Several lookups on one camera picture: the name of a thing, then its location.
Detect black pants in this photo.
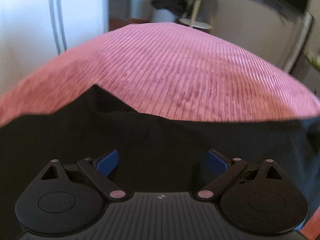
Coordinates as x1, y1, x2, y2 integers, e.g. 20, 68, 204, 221
1, 86, 319, 239

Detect black clothing pile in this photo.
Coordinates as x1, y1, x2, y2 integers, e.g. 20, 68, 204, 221
150, 0, 187, 16

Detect pink ribbed bedspread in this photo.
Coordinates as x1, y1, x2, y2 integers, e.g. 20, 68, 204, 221
1, 23, 319, 125

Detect round white side table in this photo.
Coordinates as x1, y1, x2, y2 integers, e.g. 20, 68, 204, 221
178, 0, 214, 34

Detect white laundry basket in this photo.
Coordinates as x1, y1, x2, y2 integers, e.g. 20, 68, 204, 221
150, 8, 178, 23

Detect white wardrobe with black lines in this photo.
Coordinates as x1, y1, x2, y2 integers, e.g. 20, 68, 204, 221
1, 0, 109, 93

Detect dark wooden door frame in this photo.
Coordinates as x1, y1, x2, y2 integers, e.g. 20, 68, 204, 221
109, 0, 131, 31

